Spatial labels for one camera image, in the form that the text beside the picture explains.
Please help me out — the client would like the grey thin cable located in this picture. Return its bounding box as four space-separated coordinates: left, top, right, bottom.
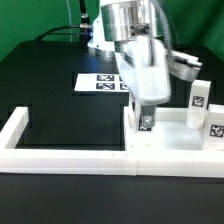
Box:
65 0 74 42

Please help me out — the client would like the white marker sheet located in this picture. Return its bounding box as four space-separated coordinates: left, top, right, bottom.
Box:
74 73 128 93

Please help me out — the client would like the black cable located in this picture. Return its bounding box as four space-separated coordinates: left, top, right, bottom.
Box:
34 0 93 42

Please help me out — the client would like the braided grey camera cable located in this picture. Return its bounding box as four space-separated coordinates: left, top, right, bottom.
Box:
146 0 176 54

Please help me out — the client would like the white square tabletop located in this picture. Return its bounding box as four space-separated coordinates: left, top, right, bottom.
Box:
123 107 204 151

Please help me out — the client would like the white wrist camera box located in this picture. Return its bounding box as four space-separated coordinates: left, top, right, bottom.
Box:
167 50 202 82

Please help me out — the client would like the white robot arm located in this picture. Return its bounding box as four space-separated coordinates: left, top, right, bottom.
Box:
88 0 172 129

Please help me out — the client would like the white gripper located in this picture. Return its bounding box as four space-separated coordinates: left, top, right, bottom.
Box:
115 36 171 128

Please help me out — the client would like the white U-shaped fence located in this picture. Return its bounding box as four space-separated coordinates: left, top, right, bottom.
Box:
0 107 224 178

